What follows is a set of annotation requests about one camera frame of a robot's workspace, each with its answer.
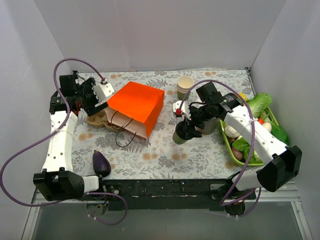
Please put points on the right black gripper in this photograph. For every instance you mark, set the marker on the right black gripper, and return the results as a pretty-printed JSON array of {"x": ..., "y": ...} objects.
[{"x": 191, "y": 124}]

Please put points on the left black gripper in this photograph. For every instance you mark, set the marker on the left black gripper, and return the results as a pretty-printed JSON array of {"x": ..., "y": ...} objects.
[{"x": 96, "y": 109}]

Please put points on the black plastic cup lid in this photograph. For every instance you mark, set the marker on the black plastic cup lid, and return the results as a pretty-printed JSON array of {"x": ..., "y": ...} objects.
[{"x": 183, "y": 132}]

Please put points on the green paper cup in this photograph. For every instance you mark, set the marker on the green paper cup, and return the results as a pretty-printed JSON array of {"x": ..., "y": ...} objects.
[{"x": 178, "y": 140}]

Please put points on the orange paper bag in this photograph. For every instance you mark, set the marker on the orange paper bag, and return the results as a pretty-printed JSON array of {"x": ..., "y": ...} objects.
[{"x": 135, "y": 107}]

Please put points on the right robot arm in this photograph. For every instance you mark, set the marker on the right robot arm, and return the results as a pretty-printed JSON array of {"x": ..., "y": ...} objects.
[{"x": 281, "y": 163}]

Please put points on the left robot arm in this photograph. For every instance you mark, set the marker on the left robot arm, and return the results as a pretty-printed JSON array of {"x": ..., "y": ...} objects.
[{"x": 57, "y": 180}]

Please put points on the grey straw holder cup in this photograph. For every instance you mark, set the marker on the grey straw holder cup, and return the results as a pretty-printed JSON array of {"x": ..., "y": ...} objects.
[{"x": 210, "y": 126}]

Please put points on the white garlic toy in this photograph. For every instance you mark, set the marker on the white garlic toy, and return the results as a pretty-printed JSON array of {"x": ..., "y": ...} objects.
[{"x": 231, "y": 132}]

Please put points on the stack of paper cups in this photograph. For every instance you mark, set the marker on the stack of paper cups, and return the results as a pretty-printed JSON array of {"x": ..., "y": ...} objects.
[{"x": 184, "y": 83}]

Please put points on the purple eggplant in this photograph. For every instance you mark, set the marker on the purple eggplant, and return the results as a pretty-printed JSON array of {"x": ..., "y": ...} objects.
[{"x": 101, "y": 165}]

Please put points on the pink sweet potato toy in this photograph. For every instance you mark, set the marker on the pink sweet potato toy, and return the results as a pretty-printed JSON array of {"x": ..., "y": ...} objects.
[{"x": 237, "y": 154}]

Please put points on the floral tablecloth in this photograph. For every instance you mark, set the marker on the floral tablecloth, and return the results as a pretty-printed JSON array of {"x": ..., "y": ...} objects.
[{"x": 159, "y": 157}]

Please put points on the green plastic basket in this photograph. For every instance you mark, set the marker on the green plastic basket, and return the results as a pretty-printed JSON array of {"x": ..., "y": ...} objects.
[{"x": 272, "y": 137}]

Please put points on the orange carrot toy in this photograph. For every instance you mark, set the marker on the orange carrot toy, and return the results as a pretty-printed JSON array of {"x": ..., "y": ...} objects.
[{"x": 261, "y": 121}]

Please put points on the napa cabbage toy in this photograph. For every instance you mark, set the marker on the napa cabbage toy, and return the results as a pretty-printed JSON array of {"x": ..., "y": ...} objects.
[{"x": 259, "y": 103}]

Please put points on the white radish toy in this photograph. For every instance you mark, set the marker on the white radish toy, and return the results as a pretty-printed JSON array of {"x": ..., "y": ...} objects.
[{"x": 267, "y": 126}]

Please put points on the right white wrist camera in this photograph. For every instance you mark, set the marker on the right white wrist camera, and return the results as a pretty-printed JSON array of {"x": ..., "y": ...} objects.
[{"x": 181, "y": 109}]

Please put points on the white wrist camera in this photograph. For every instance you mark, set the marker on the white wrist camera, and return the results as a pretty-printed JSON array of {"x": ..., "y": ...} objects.
[
  {"x": 181, "y": 109},
  {"x": 102, "y": 91}
]

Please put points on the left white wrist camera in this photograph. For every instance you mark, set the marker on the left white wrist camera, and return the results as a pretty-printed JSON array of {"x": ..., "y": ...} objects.
[{"x": 102, "y": 91}]

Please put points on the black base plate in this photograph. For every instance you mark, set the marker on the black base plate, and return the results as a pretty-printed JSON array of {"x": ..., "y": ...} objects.
[{"x": 164, "y": 194}]

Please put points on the aluminium frame rail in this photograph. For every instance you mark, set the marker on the aluminium frame rail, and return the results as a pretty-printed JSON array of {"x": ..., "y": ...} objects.
[{"x": 276, "y": 216}]

